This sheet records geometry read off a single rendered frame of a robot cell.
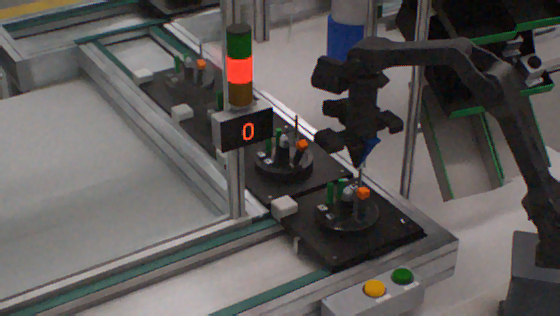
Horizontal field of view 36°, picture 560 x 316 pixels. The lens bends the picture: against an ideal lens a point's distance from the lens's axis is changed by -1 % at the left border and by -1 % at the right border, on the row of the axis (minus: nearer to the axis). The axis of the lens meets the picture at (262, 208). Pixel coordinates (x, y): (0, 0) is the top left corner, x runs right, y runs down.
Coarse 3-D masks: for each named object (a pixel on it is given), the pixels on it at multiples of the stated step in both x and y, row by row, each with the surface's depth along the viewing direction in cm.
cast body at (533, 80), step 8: (528, 56) 185; (536, 56) 184; (512, 64) 189; (520, 64) 185; (528, 64) 183; (536, 64) 183; (520, 72) 186; (528, 72) 183; (536, 72) 184; (520, 80) 186; (528, 80) 185; (536, 80) 186; (520, 88) 187; (528, 88) 186
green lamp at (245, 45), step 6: (228, 36) 162; (234, 36) 161; (240, 36) 161; (246, 36) 162; (228, 42) 163; (234, 42) 162; (240, 42) 162; (246, 42) 162; (252, 42) 164; (228, 48) 164; (234, 48) 163; (240, 48) 162; (246, 48) 163; (252, 48) 165; (228, 54) 164; (234, 54) 163; (240, 54) 163; (246, 54) 164; (252, 54) 166
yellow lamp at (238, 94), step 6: (228, 84) 168; (234, 84) 167; (240, 84) 167; (246, 84) 167; (252, 84) 169; (228, 90) 169; (234, 90) 168; (240, 90) 168; (246, 90) 168; (252, 90) 169; (228, 96) 170; (234, 96) 169; (240, 96) 168; (246, 96) 169; (252, 96) 170; (234, 102) 169; (240, 102) 169; (246, 102) 170
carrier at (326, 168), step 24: (264, 144) 214; (288, 144) 203; (312, 144) 213; (264, 168) 201; (288, 168) 201; (312, 168) 204; (336, 168) 204; (264, 192) 197; (288, 192) 197; (312, 192) 199
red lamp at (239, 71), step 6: (228, 60) 165; (234, 60) 164; (240, 60) 164; (246, 60) 164; (252, 60) 166; (228, 66) 166; (234, 66) 165; (240, 66) 165; (246, 66) 165; (252, 66) 167; (228, 72) 167; (234, 72) 166; (240, 72) 165; (246, 72) 166; (252, 72) 167; (228, 78) 168; (234, 78) 166; (240, 78) 166; (246, 78) 167; (252, 78) 168
